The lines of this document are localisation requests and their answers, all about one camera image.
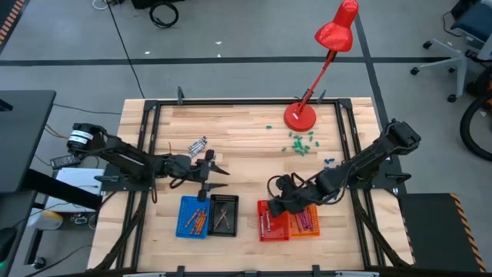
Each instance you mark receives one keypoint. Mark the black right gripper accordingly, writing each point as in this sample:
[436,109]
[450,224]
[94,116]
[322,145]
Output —
[294,194]

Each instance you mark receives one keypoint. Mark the orange plastic basket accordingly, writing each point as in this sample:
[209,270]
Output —
[314,232]

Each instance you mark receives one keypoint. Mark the black table edge clamp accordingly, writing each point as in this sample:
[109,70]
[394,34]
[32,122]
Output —
[180,95]
[316,270]
[180,271]
[321,96]

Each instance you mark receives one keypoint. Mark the black desk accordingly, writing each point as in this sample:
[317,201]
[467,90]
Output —
[23,138]

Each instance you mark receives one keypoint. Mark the black round foot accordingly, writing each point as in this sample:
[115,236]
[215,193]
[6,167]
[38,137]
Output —
[38,262]

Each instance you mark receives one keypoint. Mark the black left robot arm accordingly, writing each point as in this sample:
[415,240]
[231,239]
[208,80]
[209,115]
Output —
[127,155]

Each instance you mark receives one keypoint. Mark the black power adapter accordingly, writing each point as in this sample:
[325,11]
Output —
[61,161]

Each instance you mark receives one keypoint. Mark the white office chair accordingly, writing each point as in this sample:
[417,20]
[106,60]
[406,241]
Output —
[461,65]

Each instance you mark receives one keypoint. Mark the black platform striped edge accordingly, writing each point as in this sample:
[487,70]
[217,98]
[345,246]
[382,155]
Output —
[430,231]

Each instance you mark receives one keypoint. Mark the black metal table frame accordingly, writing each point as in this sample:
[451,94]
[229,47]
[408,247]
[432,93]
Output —
[246,102]

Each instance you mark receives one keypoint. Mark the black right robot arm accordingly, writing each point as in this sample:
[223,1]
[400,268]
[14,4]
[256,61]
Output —
[361,163]

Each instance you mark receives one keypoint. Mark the black mat striped edge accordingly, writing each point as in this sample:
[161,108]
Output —
[7,15]

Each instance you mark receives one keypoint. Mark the blue plastic basket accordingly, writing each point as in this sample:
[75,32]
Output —
[183,204]

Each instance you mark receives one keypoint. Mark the white box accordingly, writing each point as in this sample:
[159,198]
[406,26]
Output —
[77,179]

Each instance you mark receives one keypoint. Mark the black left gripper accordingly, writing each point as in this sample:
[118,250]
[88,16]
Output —
[180,167]

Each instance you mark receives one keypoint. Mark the black orange machine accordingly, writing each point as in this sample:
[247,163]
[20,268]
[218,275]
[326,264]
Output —
[484,82]

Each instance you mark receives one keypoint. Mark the brown crayon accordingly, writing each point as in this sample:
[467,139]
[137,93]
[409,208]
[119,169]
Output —
[225,219]
[221,220]

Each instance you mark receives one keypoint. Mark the yellow white device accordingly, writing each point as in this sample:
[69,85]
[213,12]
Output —
[46,220]

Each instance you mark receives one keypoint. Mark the red desk lamp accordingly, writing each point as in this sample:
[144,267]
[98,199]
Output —
[300,117]

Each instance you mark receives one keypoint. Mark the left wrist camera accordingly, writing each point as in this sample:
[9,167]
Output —
[194,168]

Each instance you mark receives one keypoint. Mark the orange crayon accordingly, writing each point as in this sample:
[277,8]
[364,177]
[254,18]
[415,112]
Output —
[201,224]
[197,222]
[192,217]
[204,221]

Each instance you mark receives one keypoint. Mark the red plastic basket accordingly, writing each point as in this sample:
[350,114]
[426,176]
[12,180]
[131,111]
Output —
[274,232]

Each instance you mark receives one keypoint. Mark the black floor box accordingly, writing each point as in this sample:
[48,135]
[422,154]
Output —
[146,3]

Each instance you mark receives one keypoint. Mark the black plastic basket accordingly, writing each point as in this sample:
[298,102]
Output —
[233,204]

